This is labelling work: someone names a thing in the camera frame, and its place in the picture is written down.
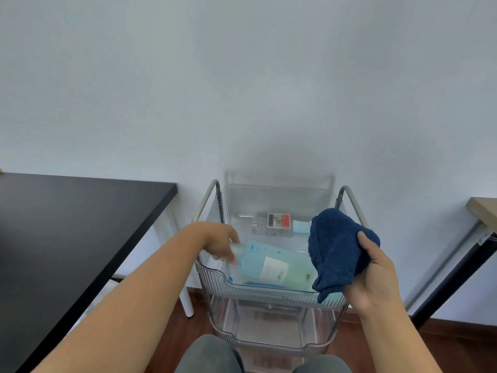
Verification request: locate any person's right hand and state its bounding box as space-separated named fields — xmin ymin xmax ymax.
xmin=343 ymin=231 xmax=405 ymax=319

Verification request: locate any person's left hand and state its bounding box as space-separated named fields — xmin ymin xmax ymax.
xmin=193 ymin=221 xmax=241 ymax=265

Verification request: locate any dark blue cloth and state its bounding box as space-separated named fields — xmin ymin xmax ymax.
xmin=308 ymin=207 xmax=381 ymax=304

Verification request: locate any blue green liquid bottle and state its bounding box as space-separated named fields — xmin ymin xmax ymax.
xmin=230 ymin=241 xmax=320 ymax=294

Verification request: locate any person's right forearm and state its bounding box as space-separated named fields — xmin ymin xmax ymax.
xmin=356 ymin=301 xmax=443 ymax=373

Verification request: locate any person's left forearm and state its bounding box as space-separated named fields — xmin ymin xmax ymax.
xmin=33 ymin=224 xmax=207 ymax=373

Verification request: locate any small red white box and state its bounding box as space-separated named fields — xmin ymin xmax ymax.
xmin=267 ymin=212 xmax=292 ymax=230

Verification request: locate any clear plastic trolley cart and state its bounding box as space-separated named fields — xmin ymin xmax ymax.
xmin=191 ymin=178 xmax=369 ymax=373

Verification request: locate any wooden desk with black leg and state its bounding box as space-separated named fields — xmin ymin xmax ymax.
xmin=404 ymin=197 xmax=497 ymax=331

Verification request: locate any person's left leg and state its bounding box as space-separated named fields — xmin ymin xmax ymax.
xmin=174 ymin=334 xmax=245 ymax=373

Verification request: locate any person's leg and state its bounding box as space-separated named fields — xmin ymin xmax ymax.
xmin=174 ymin=334 xmax=245 ymax=373
xmin=292 ymin=354 xmax=352 ymax=373

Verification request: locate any person's right leg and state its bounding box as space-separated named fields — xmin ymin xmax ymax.
xmin=292 ymin=354 xmax=352 ymax=373

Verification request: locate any black table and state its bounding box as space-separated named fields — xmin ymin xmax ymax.
xmin=0 ymin=173 xmax=195 ymax=373

